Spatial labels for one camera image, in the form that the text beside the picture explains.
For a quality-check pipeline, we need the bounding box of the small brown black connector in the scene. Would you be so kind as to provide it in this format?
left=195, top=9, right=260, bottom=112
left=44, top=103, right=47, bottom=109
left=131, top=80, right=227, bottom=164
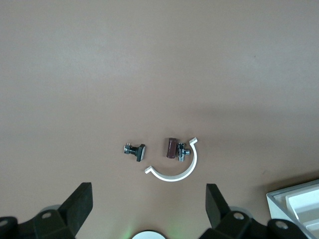
left=164, top=136, right=191, bottom=162

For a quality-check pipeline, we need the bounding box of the white drawer cabinet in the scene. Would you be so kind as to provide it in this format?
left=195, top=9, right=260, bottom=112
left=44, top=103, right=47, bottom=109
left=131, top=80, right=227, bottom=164
left=266, top=179, right=319, bottom=239

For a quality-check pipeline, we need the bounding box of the brown table cover sheet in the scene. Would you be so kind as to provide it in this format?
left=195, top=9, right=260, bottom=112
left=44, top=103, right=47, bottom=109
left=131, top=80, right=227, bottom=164
left=0, top=0, right=319, bottom=239

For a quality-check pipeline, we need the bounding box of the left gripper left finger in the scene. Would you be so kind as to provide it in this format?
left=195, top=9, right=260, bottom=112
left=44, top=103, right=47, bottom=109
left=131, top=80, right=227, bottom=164
left=0, top=182, right=94, bottom=239

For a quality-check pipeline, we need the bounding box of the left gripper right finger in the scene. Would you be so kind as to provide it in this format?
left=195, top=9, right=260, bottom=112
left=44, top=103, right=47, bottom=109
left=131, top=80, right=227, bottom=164
left=200, top=183, right=306, bottom=239

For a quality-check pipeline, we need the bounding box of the small black clip part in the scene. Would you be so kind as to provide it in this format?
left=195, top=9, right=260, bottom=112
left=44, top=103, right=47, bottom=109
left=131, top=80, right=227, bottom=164
left=123, top=142, right=147, bottom=163

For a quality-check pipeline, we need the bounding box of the white curved pipe clamp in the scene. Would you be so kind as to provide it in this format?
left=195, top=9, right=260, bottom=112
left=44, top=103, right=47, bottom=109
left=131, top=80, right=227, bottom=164
left=144, top=137, right=199, bottom=182

